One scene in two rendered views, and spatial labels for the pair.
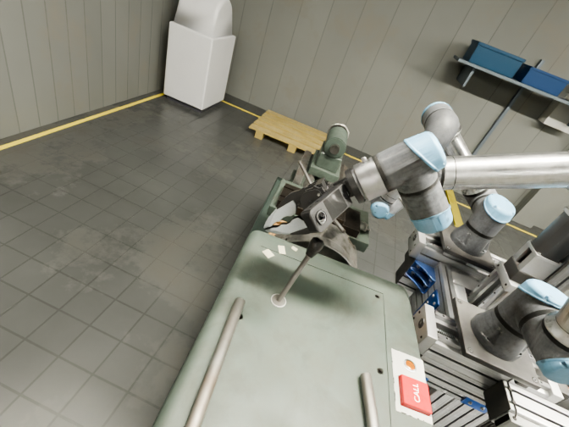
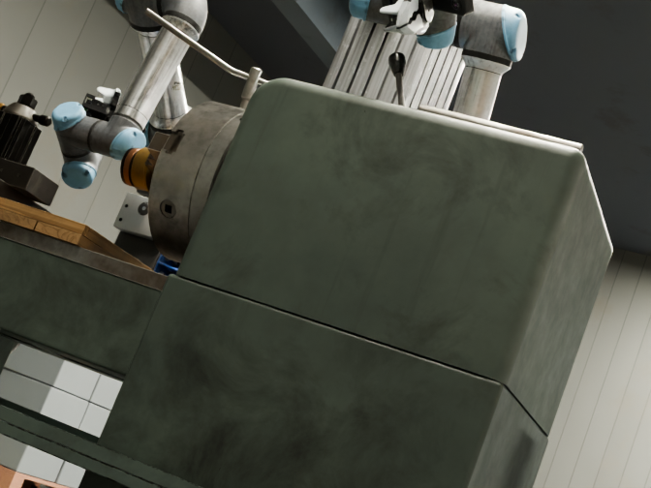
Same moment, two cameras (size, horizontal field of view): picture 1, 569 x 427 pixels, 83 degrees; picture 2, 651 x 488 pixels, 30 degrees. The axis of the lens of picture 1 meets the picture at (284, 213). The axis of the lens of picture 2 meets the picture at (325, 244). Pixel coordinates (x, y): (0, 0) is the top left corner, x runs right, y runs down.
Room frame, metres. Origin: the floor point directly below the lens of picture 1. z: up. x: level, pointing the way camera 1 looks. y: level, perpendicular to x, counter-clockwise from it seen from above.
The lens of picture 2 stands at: (-0.30, 1.82, 0.60)
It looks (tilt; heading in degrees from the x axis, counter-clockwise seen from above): 11 degrees up; 294
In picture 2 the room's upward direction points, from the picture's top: 22 degrees clockwise
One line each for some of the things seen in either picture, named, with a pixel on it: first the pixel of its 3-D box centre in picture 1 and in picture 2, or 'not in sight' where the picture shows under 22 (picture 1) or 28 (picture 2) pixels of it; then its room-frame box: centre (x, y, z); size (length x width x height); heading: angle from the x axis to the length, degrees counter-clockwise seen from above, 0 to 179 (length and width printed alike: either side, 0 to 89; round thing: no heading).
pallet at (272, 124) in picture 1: (299, 137); not in sight; (4.40, 0.21, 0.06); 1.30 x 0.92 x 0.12; 85
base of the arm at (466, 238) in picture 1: (473, 235); not in sight; (1.23, -0.78, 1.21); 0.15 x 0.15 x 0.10
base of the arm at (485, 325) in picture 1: (505, 328); not in sight; (0.74, -0.74, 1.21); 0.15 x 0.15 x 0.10
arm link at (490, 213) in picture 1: (492, 213); not in sight; (1.24, -0.78, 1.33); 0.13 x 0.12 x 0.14; 179
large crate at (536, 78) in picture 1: (539, 79); not in sight; (4.47, -2.17, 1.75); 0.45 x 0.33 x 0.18; 85
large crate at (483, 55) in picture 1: (492, 58); not in sight; (4.52, -1.59, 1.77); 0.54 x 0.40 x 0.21; 85
